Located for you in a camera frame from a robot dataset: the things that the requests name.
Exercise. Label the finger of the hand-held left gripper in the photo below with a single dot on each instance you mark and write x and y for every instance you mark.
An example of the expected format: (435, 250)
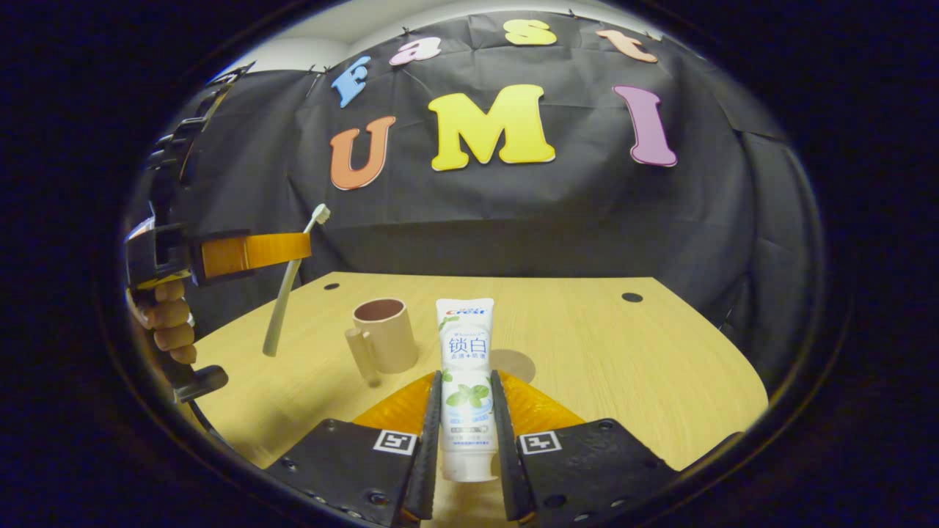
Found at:
(257, 253)

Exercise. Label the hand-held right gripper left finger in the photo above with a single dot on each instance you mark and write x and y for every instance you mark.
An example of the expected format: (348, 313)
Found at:
(427, 455)

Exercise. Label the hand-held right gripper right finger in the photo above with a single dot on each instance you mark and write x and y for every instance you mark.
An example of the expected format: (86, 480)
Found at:
(506, 469)

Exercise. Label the pale green toothbrush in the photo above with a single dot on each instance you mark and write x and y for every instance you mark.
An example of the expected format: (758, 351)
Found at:
(282, 301)

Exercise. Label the white toothpaste tube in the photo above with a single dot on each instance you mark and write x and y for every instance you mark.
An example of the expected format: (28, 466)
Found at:
(467, 367)

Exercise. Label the beige cup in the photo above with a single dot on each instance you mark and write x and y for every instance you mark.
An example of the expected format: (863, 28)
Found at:
(392, 341)

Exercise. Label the black backdrop cloth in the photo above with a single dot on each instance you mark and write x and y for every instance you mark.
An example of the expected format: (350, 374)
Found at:
(550, 220)

